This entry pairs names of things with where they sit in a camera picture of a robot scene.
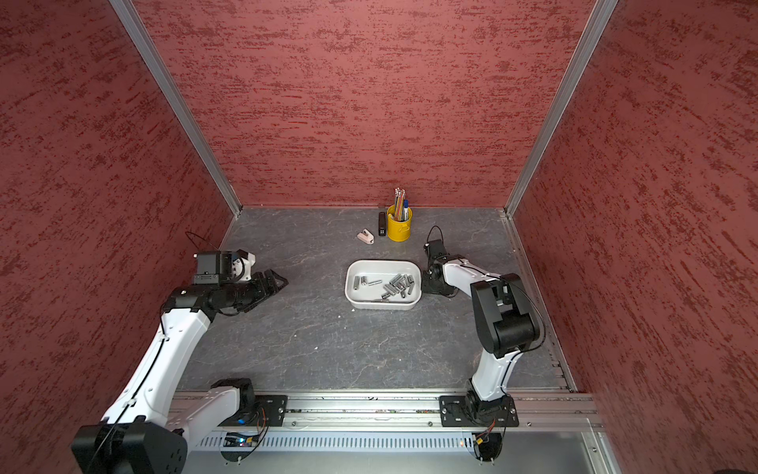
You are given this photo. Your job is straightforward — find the aluminium front rail frame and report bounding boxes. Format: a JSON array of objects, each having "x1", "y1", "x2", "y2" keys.
[{"x1": 184, "y1": 389, "x2": 621, "y2": 473}]

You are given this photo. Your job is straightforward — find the pens in yellow cup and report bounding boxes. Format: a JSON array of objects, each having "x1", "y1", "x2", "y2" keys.
[{"x1": 392, "y1": 188, "x2": 410, "y2": 222}]

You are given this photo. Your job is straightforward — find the left aluminium corner post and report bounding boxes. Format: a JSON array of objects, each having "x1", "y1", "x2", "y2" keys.
[{"x1": 110, "y1": 0, "x2": 243, "y2": 218}]

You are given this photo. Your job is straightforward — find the yellow pen holder cup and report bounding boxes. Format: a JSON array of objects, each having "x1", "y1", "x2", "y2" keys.
[{"x1": 386, "y1": 205, "x2": 414, "y2": 243}]

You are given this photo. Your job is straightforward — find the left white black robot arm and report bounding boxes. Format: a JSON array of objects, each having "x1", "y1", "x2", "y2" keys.
[{"x1": 71, "y1": 270, "x2": 288, "y2": 473}]

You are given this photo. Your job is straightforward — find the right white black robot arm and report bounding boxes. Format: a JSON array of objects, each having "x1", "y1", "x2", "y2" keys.
[{"x1": 422, "y1": 257, "x2": 543, "y2": 428}]

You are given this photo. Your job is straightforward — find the white plastic storage box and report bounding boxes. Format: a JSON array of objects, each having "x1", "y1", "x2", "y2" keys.
[{"x1": 345, "y1": 260, "x2": 422, "y2": 311}]

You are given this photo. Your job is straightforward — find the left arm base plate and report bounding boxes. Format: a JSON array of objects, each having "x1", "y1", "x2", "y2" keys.
[{"x1": 220, "y1": 394, "x2": 288, "y2": 430}]

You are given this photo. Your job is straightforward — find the aluminium corner post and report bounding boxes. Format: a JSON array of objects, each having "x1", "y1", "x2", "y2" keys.
[
  {"x1": 110, "y1": 0, "x2": 243, "y2": 218},
  {"x1": 505, "y1": 0, "x2": 618, "y2": 220}
]

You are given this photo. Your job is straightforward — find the right aluminium corner post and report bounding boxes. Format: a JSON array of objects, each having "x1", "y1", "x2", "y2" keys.
[{"x1": 505, "y1": 0, "x2": 618, "y2": 220}]

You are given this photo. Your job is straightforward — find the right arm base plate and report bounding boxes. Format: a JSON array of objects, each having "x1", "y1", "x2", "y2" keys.
[{"x1": 438, "y1": 391, "x2": 519, "y2": 428}]

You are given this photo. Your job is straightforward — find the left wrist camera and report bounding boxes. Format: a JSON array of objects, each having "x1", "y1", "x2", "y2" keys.
[{"x1": 193, "y1": 249, "x2": 256, "y2": 286}]

